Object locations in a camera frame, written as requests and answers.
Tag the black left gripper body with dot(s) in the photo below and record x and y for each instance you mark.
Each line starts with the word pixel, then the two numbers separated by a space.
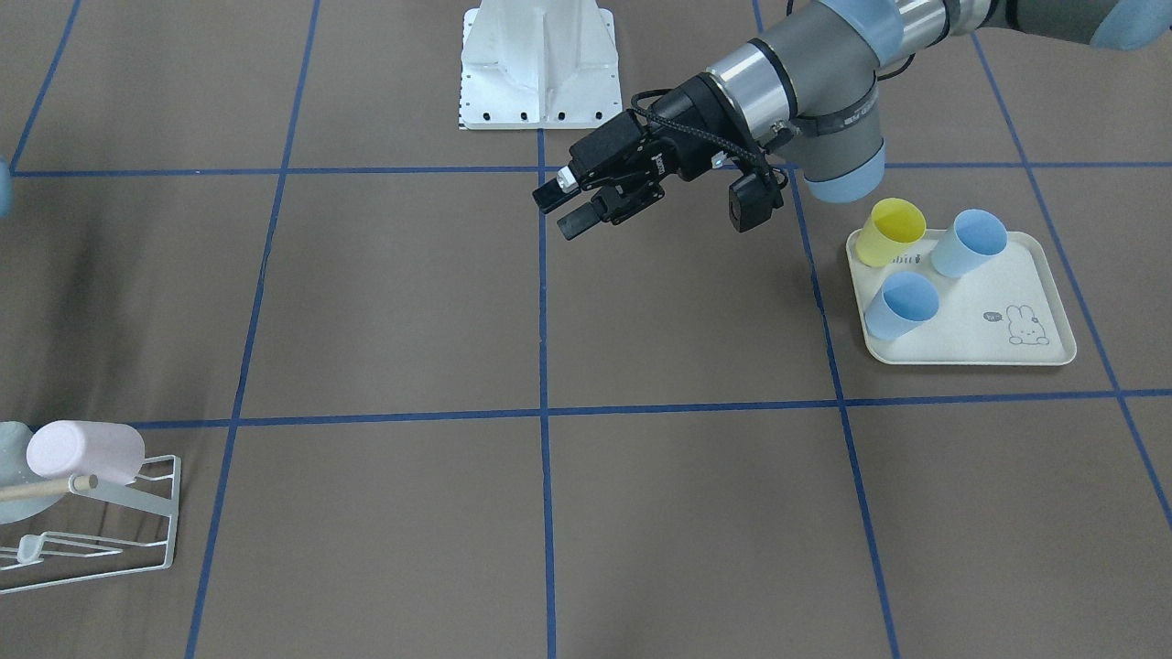
pixel 689 128

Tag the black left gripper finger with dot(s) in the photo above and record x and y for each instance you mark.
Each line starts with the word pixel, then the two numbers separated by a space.
pixel 554 192
pixel 578 221

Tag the yellow plastic cup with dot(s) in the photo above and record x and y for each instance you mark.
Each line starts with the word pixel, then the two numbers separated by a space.
pixel 892 227

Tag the light blue cup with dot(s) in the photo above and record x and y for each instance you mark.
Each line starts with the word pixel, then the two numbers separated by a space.
pixel 974 238
pixel 903 302

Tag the pink plastic cup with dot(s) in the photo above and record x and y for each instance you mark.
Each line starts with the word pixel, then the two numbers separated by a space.
pixel 112 452

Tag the grey plastic cup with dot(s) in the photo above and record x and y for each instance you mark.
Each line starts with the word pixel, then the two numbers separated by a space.
pixel 15 437

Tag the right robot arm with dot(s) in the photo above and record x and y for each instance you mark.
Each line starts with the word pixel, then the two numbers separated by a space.
pixel 6 189

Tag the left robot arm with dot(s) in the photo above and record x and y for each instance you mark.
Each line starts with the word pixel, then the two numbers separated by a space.
pixel 807 89

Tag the cream plastic tray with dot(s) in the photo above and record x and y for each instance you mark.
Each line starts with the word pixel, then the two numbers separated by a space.
pixel 1006 312

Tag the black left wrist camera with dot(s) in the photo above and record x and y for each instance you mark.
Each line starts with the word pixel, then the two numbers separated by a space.
pixel 753 198

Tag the white camera mast base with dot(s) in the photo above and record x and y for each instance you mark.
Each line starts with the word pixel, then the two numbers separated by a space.
pixel 528 65

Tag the white wire cup rack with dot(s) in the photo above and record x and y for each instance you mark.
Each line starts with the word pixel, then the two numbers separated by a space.
pixel 64 531

